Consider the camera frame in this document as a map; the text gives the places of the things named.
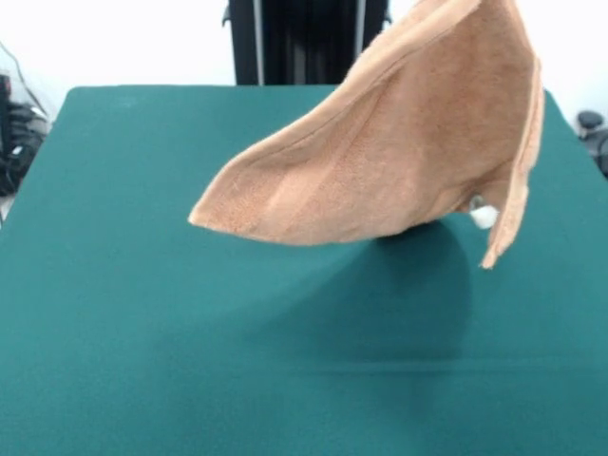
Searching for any tan terry towel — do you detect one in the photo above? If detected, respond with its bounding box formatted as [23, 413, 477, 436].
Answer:
[187, 0, 546, 271]

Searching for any dark green table cloth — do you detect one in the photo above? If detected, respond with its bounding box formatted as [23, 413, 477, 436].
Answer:
[0, 84, 608, 456]

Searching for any black bag pile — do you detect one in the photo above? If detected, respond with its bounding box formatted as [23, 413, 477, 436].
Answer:
[0, 102, 51, 197]

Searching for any black round chair part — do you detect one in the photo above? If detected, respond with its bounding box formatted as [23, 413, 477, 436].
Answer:
[577, 110, 608, 181]

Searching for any black case with red mark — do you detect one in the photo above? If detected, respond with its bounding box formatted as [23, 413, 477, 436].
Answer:
[0, 73, 12, 156]

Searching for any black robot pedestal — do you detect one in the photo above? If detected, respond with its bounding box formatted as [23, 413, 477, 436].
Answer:
[221, 0, 395, 86]

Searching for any thin grey wall cable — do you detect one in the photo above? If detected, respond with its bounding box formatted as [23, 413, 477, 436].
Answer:
[0, 40, 48, 118]

